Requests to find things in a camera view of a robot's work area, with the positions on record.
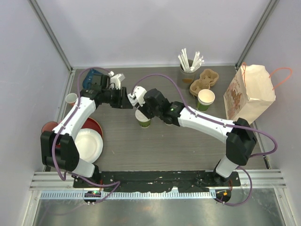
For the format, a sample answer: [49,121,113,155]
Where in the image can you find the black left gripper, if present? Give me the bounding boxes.
[102,87,133,109]

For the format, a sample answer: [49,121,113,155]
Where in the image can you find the brown pulp cup carrier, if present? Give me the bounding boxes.
[189,69,219,97]

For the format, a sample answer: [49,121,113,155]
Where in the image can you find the bear print paper bag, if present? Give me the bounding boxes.
[223,63,293,124]

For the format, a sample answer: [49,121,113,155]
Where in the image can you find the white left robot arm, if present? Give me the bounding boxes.
[40,73,133,188]

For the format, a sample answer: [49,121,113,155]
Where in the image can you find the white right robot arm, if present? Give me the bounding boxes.
[134,86,257,186]

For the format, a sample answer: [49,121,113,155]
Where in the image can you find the grey straw holder cup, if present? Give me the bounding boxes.
[177,65,197,89]

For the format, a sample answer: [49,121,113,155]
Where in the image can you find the blue ceramic dish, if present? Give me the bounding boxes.
[82,69,102,89]

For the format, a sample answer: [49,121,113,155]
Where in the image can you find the stacked green paper cups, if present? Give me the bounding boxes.
[197,89,215,112]

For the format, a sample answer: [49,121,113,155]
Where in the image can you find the white paper plate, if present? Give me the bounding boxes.
[75,129,103,163]

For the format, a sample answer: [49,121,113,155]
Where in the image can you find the small pink cup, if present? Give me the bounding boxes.
[65,93,78,106]

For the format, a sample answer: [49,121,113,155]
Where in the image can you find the pink floral mug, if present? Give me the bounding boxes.
[41,121,58,133]

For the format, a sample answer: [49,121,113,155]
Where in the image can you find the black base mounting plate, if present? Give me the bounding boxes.
[88,170,241,193]

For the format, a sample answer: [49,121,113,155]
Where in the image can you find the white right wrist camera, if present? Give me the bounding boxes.
[127,86,147,108]

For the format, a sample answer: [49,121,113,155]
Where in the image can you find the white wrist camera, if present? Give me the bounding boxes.
[127,86,147,108]
[108,71,125,89]

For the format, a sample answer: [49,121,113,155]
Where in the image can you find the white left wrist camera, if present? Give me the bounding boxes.
[108,71,125,89]

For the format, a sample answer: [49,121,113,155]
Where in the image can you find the white slotted cable duct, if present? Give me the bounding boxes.
[40,189,216,200]

